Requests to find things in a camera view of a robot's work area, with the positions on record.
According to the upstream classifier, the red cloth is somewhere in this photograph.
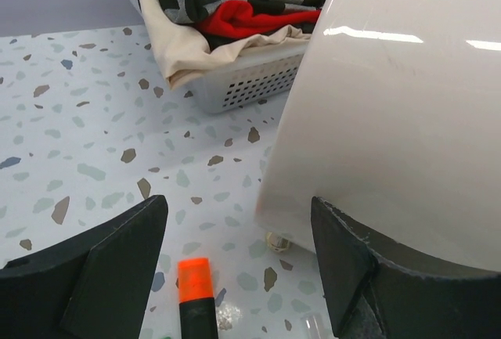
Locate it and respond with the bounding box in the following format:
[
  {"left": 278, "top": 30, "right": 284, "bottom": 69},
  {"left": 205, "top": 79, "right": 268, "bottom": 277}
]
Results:
[{"left": 194, "top": 0, "right": 321, "bottom": 39}]

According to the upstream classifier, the white plastic basket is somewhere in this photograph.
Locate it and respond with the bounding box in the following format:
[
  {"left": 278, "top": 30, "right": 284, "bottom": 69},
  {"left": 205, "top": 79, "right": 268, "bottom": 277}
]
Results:
[{"left": 109, "top": 0, "right": 310, "bottom": 115}]

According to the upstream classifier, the beige round drawer organizer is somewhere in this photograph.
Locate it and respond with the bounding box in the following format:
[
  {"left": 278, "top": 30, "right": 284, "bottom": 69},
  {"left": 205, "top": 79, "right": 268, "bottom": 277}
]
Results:
[{"left": 255, "top": 0, "right": 500, "bottom": 271}]

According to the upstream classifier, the orange black highlighter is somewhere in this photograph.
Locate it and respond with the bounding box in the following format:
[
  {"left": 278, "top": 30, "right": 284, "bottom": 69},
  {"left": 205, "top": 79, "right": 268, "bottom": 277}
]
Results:
[{"left": 178, "top": 258, "right": 218, "bottom": 339}]

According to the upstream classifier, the blue cap marker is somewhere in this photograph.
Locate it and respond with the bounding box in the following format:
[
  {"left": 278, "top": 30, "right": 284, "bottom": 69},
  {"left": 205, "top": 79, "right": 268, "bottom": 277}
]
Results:
[{"left": 301, "top": 313, "right": 329, "bottom": 339}]

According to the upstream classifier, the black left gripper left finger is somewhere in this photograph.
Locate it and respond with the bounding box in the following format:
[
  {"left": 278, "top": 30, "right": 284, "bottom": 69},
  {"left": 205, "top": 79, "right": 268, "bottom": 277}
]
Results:
[{"left": 1, "top": 195, "right": 168, "bottom": 338}]

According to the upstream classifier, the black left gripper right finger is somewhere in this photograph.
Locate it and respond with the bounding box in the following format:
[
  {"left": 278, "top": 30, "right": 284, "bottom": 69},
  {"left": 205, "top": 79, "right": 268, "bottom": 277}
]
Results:
[{"left": 310, "top": 197, "right": 500, "bottom": 338}]

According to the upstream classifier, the beige cloth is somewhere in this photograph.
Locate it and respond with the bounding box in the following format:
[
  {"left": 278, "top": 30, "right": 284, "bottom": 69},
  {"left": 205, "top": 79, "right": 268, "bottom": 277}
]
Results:
[{"left": 139, "top": 0, "right": 311, "bottom": 89}]

